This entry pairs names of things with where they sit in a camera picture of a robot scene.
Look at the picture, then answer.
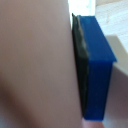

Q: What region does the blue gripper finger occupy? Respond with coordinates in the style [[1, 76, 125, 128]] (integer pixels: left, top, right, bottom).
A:
[[71, 13, 118, 122]]

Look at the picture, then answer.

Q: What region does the pink mug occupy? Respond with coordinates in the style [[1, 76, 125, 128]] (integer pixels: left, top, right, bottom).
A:
[[0, 0, 105, 128]]

